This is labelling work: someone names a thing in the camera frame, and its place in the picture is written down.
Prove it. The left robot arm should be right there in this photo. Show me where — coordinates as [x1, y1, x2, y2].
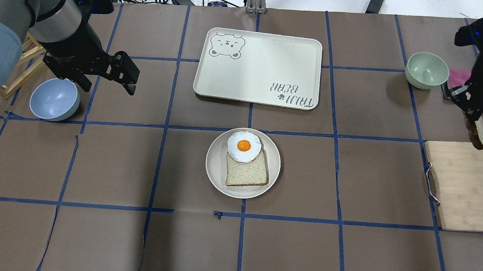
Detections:
[0, 0, 140, 95]

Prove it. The cream bear tray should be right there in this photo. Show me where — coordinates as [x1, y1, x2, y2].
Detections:
[193, 27, 322, 111]

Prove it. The wooden rack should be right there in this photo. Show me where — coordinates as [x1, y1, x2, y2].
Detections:
[0, 33, 47, 100]

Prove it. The bread slice on plate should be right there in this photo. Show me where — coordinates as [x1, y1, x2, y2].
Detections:
[225, 150, 269, 187]

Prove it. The carried bread slice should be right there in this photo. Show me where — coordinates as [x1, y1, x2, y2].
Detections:
[464, 116, 483, 150]

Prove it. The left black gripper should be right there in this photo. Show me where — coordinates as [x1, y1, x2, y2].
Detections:
[44, 43, 140, 95]

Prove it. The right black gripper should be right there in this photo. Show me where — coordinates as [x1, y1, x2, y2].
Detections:
[442, 81, 483, 123]

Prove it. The pink cloth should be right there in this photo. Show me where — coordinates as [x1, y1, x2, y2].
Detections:
[447, 69, 472, 89]

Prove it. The green bowl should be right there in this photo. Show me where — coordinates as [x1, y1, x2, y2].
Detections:
[405, 52, 450, 90]

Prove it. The bamboo cutting board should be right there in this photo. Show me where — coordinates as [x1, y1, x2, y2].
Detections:
[424, 141, 483, 233]

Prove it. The light blue bowl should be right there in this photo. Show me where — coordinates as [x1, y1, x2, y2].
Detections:
[29, 78, 80, 122]

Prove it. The toy fried egg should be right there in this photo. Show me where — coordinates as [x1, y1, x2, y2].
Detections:
[227, 130, 262, 163]

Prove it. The cream round plate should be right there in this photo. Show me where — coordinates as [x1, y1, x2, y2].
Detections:
[205, 128, 282, 199]

